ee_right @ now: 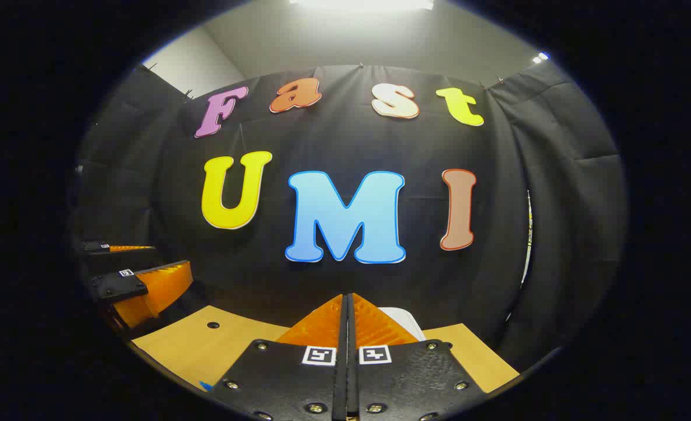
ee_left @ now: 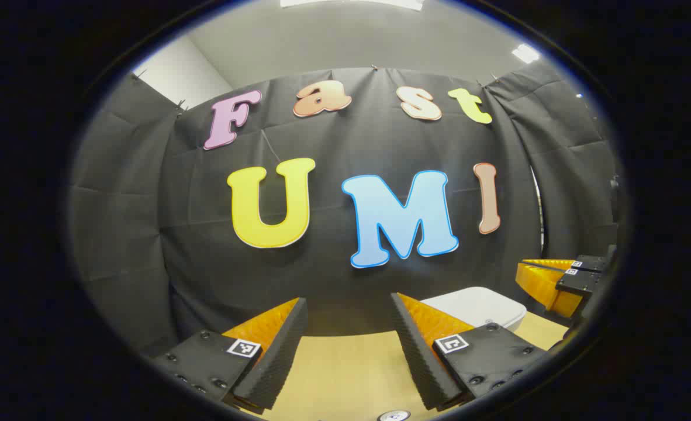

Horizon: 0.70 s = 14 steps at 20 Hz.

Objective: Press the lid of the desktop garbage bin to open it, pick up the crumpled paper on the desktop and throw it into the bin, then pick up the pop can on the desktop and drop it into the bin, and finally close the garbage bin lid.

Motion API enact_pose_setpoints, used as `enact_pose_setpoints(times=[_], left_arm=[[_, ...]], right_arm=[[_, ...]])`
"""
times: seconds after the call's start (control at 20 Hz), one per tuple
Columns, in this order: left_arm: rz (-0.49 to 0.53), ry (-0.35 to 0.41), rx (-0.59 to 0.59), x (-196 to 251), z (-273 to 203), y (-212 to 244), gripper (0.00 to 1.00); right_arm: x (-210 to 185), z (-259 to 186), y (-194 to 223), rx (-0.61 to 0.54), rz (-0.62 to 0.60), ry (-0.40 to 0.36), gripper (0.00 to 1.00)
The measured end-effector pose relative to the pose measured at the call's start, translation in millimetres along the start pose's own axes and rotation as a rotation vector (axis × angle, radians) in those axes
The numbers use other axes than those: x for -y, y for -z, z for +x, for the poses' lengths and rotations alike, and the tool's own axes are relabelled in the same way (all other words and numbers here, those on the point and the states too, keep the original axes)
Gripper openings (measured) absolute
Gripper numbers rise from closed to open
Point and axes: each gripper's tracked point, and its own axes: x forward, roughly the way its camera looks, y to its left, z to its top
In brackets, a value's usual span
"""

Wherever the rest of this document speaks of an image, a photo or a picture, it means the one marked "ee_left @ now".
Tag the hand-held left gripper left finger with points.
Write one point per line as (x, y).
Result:
(281, 362)

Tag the white desktop garbage bin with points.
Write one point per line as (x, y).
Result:
(480, 307)

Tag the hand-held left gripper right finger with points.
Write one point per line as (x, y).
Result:
(418, 362)

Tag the black backdrop cloth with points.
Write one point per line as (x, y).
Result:
(334, 137)

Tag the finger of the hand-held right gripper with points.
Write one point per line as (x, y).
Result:
(591, 263)
(547, 286)

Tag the wooden desktop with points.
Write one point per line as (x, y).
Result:
(351, 368)

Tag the ceiling light panel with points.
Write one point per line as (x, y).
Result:
(525, 53)
(351, 3)

